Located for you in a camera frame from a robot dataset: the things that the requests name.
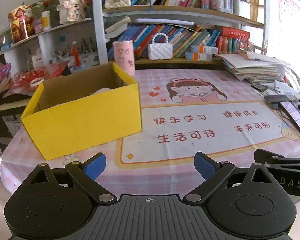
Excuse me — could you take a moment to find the large pink plush pig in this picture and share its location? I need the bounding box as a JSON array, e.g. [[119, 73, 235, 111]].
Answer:
[[94, 87, 111, 95]]

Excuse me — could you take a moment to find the lit smartphone charging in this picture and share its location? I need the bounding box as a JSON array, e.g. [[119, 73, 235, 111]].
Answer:
[[279, 101, 300, 132]]

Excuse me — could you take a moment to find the dark smartphone on table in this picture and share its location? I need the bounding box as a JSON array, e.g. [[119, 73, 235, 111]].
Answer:
[[264, 95, 290, 109]]

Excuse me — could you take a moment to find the yellow cardboard box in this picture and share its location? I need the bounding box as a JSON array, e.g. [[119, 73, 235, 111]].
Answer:
[[21, 62, 142, 160]]

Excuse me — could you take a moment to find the stack of papers and notebooks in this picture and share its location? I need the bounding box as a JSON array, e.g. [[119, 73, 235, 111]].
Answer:
[[217, 50, 287, 83]]

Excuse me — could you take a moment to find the black Yamaha keyboard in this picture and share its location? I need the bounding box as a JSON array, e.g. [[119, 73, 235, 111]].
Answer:
[[0, 94, 31, 138]]

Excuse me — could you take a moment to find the white tape roll on paper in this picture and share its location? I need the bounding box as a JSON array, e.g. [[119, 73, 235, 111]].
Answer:
[[29, 77, 44, 87]]

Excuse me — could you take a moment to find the red paper sheet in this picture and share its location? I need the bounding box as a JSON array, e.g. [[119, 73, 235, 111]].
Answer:
[[4, 62, 71, 97]]

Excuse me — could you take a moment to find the white pen organizer box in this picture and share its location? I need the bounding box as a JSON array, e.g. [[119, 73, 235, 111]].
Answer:
[[51, 52, 99, 68]]

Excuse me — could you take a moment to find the orange white box upper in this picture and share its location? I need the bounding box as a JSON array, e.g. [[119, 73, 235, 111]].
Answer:
[[191, 45, 218, 55]]

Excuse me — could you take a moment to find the orange white box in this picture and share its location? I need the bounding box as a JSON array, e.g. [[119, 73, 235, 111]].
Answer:
[[191, 45, 218, 55], [185, 52, 212, 61]]

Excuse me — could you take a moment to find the orange white box lower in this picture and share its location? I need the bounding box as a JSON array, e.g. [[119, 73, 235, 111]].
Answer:
[[185, 52, 212, 61]]

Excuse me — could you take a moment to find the red white doll figure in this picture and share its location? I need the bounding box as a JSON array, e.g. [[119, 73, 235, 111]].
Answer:
[[72, 41, 80, 67]]

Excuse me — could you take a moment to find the pink cartoon cylinder container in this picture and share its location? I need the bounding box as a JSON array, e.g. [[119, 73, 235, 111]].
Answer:
[[113, 40, 135, 76]]

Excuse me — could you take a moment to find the red dictionary book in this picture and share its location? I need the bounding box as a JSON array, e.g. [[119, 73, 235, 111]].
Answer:
[[220, 27, 250, 40]]

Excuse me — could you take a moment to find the white quilted pearl handbag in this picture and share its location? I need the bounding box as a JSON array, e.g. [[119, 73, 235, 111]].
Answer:
[[148, 33, 173, 60]]

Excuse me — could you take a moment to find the row of books lower shelf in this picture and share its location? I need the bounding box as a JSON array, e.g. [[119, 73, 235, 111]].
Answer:
[[114, 24, 221, 58]]

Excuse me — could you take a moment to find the white pen holder upper shelf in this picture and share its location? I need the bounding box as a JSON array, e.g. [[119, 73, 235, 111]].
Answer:
[[233, 0, 251, 19]]

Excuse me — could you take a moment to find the white yellow bottle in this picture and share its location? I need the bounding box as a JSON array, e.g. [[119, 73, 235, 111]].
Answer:
[[42, 10, 51, 31]]

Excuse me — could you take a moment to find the white ceramic figurine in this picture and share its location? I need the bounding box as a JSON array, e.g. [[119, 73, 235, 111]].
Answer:
[[57, 0, 86, 24]]

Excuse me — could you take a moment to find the red festive gift box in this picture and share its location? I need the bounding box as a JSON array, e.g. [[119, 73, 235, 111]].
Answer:
[[8, 4, 35, 43]]

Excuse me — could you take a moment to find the white bookshelf frame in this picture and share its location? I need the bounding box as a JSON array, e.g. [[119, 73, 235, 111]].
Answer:
[[0, 0, 266, 72]]

